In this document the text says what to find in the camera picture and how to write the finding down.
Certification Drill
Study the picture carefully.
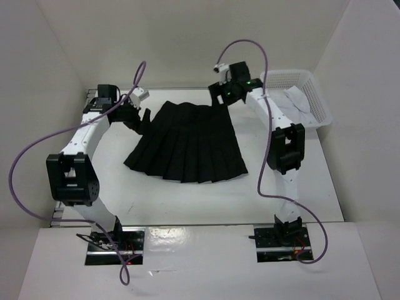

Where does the black skirt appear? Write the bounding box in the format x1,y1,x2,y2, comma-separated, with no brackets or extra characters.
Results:
124,101,248,183

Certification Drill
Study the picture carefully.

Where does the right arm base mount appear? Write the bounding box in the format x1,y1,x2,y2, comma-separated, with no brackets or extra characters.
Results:
248,224,314,263

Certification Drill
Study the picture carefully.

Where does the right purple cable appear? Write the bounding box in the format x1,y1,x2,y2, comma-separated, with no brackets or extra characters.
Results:
216,39,329,266

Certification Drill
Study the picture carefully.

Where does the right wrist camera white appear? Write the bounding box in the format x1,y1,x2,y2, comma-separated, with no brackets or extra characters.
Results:
213,63,231,85

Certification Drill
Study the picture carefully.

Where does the white cloth in basket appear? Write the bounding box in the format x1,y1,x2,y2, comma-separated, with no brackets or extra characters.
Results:
269,86,318,128

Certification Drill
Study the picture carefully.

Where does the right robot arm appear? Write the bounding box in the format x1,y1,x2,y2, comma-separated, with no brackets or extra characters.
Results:
209,61,305,246

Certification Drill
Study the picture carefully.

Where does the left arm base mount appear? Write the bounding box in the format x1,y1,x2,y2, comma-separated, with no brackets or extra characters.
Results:
76,227,145,266

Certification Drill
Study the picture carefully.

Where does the aluminium table edge rail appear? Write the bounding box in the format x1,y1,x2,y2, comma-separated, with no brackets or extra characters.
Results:
50,89,97,227

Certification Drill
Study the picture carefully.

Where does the purple cable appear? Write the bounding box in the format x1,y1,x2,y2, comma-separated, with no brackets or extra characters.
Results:
8,61,148,286
216,39,329,266

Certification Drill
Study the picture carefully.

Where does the white plastic basket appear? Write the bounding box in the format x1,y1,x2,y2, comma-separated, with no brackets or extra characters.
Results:
260,69,333,130

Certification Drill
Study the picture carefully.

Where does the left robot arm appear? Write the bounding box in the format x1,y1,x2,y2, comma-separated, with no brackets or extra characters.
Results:
46,84,150,250

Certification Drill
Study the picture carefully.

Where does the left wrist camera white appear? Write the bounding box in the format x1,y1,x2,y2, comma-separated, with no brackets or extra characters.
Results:
129,87,149,108

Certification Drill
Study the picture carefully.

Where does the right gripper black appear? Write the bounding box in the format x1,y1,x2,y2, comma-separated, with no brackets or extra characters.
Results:
207,77,240,111

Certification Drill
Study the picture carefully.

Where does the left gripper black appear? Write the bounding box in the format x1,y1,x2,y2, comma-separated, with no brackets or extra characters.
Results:
112,94,153,135

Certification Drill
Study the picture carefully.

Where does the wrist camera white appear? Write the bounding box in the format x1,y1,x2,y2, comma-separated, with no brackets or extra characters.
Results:
213,63,231,85
129,87,149,108

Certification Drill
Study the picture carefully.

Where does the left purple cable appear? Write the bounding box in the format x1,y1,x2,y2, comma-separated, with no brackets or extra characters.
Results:
8,61,148,286

